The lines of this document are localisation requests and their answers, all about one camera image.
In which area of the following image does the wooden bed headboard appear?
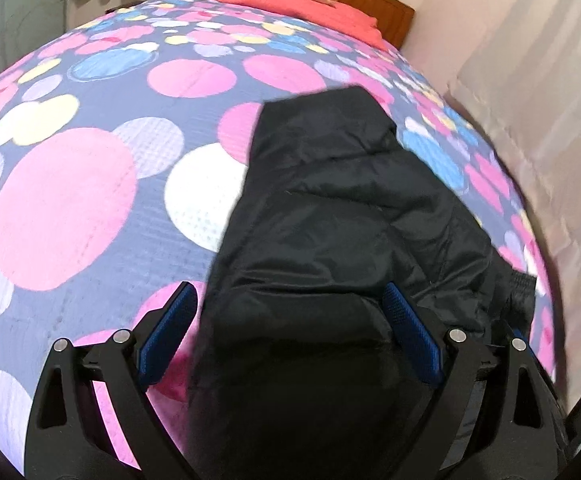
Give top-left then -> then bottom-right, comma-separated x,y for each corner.
198,0 -> 416,48

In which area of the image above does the black puffer jacket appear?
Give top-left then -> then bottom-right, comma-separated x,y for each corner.
185,85 -> 566,480

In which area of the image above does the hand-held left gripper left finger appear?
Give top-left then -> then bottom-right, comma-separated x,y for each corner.
23,281 -> 201,480

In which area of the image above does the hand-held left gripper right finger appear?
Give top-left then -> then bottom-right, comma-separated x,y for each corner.
380,281 -> 571,480

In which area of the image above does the dotted colourful bedspread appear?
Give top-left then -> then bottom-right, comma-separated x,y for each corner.
0,0 -> 558,476

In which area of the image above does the red folded blanket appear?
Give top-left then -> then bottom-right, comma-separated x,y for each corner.
218,0 -> 386,51

